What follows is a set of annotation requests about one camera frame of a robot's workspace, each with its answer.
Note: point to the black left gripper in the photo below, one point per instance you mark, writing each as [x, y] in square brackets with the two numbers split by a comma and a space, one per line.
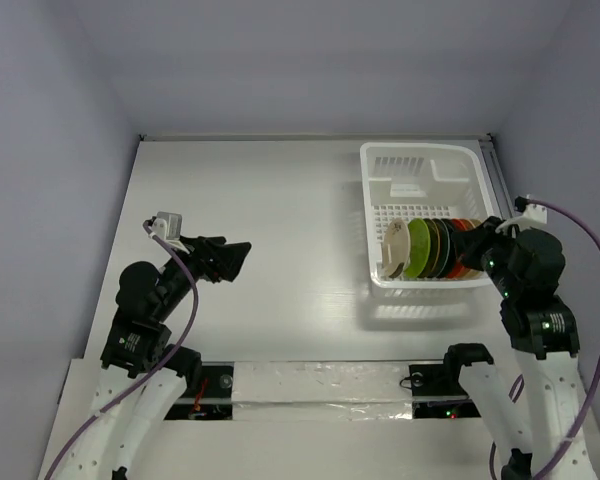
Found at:
[216, 257]

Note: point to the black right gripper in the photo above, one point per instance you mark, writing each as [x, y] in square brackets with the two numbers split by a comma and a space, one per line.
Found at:
[478, 245]

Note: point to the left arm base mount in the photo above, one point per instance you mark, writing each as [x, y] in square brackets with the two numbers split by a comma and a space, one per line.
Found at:
[210, 399]

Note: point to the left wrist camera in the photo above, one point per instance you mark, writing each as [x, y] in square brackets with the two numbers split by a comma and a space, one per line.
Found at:
[166, 226]

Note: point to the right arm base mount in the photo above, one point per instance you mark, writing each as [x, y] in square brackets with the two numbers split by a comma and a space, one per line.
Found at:
[435, 395]

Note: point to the foil covered front rail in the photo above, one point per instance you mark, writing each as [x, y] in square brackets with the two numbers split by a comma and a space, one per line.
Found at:
[320, 391]

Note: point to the beige plate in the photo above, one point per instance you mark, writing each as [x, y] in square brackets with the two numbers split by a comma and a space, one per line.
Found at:
[471, 273]

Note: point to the blue white patterned plate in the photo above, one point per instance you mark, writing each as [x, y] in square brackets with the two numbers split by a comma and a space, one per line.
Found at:
[451, 257]

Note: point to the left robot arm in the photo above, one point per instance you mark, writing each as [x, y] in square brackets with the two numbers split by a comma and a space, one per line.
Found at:
[142, 371]

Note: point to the white plastic dish rack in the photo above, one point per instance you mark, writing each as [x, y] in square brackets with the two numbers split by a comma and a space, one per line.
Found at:
[421, 180]

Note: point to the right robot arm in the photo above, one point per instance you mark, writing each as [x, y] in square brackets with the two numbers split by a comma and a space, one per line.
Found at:
[525, 266]

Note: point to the red plate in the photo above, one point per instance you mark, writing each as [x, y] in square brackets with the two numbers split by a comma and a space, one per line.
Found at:
[459, 268]

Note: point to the cream plate with black pattern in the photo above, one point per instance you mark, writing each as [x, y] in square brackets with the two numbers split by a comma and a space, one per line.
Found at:
[396, 248]

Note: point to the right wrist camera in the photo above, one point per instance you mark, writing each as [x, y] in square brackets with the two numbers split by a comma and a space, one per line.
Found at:
[530, 212]

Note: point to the lime green plate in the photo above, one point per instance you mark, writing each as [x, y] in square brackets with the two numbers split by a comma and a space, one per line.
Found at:
[420, 244]

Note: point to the orange plate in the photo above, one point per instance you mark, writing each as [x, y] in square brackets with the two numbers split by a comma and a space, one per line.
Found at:
[468, 227]

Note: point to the yellow brown patterned plate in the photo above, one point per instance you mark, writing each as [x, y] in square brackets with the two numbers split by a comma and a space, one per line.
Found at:
[439, 246]

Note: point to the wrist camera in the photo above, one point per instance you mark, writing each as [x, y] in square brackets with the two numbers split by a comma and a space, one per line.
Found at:
[530, 212]
[166, 226]

